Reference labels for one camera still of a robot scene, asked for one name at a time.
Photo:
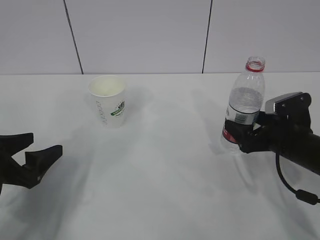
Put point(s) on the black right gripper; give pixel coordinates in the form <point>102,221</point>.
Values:
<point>292,139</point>

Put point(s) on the white paper cup green logo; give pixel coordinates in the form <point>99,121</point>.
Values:
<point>108,95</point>

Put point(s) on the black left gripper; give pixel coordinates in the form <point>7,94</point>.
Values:
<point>37,163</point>

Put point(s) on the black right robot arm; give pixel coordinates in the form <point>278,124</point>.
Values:
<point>311,165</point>

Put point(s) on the clear water bottle red label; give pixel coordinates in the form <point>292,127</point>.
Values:
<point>247,94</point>

